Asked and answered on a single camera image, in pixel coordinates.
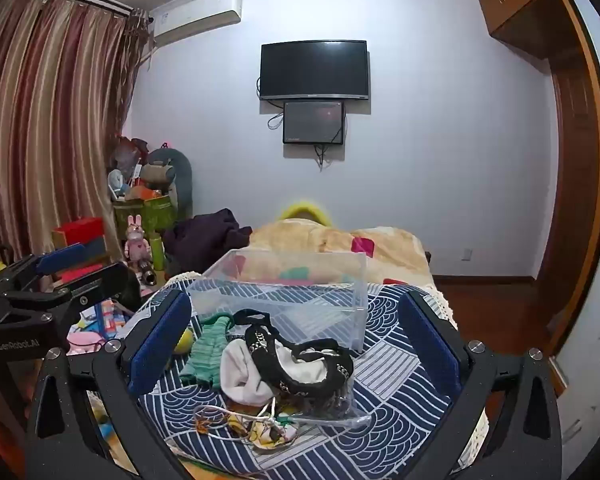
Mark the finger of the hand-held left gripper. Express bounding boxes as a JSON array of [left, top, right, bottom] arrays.
[[0, 243, 87, 292], [0, 261, 144, 332]]

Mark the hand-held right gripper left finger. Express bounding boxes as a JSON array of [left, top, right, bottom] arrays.
[[25, 288, 195, 480]]

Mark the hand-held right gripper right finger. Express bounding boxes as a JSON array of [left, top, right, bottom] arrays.
[[397, 290, 564, 480]]

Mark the green knitted sock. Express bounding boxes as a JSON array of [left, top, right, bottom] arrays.
[[179, 314, 234, 390]]

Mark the white sock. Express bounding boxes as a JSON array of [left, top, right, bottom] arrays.
[[220, 338, 329, 407]]

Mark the black lace cloth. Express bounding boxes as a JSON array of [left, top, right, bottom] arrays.
[[231, 309, 355, 401]]

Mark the clear plastic storage box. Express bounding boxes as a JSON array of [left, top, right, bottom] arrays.
[[186, 249, 370, 354]]

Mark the yellow ball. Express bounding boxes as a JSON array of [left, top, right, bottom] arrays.
[[174, 327, 195, 355]]

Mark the colourful printed cloth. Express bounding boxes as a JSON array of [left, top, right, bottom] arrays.
[[69, 298, 137, 357]]

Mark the red box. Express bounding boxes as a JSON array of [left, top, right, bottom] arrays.
[[51, 217, 106, 247]]

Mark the pink rabbit doll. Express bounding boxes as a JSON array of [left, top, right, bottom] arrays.
[[124, 214, 154, 274]]

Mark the green bottle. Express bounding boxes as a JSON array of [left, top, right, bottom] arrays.
[[149, 232, 167, 271]]

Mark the blue wave-pattern cloth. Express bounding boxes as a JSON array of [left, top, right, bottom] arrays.
[[125, 277, 481, 479]]

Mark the pile of toys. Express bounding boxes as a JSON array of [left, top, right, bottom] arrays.
[[107, 135, 157, 202]]

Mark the dark purple garment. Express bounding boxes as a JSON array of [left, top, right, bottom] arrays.
[[162, 208, 254, 277]]

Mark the clear plastic bag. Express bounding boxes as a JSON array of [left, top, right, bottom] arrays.
[[274, 384, 372, 429]]

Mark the grey plush toy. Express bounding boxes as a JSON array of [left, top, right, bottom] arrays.
[[146, 147, 194, 222]]

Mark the striped brown curtain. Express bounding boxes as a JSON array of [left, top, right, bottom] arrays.
[[0, 0, 149, 262]]

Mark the beige patchwork blanket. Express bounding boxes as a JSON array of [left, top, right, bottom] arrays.
[[247, 222, 434, 294]]

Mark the yellow chair back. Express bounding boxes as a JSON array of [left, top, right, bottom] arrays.
[[279, 199, 331, 226]]

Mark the small black monitor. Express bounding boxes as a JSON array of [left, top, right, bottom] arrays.
[[282, 101, 345, 146]]

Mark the white air conditioner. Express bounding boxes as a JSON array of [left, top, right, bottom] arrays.
[[152, 0, 244, 51]]

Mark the black wall television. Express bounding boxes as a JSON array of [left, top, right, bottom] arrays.
[[259, 40, 371, 103]]

